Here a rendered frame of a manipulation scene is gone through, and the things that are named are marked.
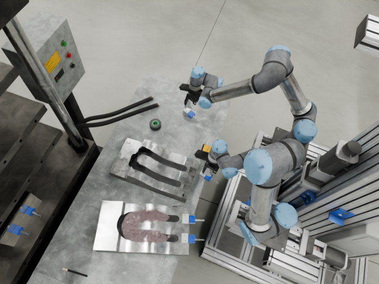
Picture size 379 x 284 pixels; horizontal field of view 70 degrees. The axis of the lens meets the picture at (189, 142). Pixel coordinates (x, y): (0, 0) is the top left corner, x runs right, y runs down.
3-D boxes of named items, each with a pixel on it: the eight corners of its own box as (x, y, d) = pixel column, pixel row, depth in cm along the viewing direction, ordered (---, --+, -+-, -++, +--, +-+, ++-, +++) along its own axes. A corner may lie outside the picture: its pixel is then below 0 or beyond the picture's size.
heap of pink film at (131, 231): (170, 212, 157) (170, 208, 150) (167, 244, 149) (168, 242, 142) (124, 209, 155) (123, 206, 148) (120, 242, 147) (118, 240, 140)
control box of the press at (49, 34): (114, 147, 266) (72, 19, 136) (100, 174, 252) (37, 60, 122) (94, 140, 267) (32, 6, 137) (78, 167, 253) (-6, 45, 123)
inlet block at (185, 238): (203, 235, 156) (205, 234, 151) (203, 244, 154) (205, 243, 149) (181, 234, 155) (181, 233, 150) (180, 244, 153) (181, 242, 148)
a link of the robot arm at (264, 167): (277, 239, 125) (299, 153, 90) (250, 253, 121) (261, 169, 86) (261, 219, 134) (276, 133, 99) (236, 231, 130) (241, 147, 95)
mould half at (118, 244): (189, 209, 165) (190, 205, 155) (187, 256, 153) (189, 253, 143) (105, 205, 161) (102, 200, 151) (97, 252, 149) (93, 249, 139)
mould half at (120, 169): (198, 166, 178) (201, 158, 167) (185, 203, 166) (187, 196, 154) (128, 141, 182) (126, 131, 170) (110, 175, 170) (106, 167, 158)
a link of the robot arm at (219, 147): (217, 155, 130) (210, 140, 133) (213, 163, 140) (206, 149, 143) (232, 149, 132) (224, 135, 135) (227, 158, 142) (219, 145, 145)
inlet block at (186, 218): (203, 216, 161) (205, 214, 156) (203, 225, 159) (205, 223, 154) (181, 215, 160) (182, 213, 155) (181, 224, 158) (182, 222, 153)
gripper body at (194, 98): (194, 106, 175) (197, 94, 165) (184, 98, 177) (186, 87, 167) (202, 99, 178) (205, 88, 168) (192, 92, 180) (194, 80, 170)
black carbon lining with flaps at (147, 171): (187, 167, 170) (189, 161, 162) (179, 190, 163) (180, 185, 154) (136, 149, 172) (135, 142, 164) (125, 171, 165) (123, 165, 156)
